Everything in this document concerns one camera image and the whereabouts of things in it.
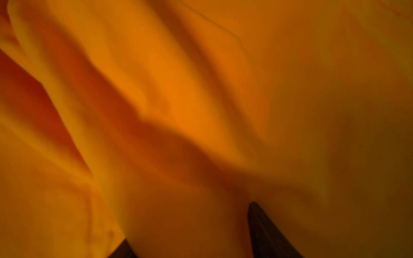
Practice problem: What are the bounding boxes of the orange shorts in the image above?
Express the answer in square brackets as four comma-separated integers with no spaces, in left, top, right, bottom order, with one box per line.
[1,1,413,258]

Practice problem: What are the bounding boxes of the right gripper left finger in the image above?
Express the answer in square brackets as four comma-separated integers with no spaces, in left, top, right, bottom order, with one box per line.
[108,239,137,258]

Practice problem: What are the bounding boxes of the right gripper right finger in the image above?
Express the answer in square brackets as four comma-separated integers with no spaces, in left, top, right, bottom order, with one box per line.
[247,202,302,258]

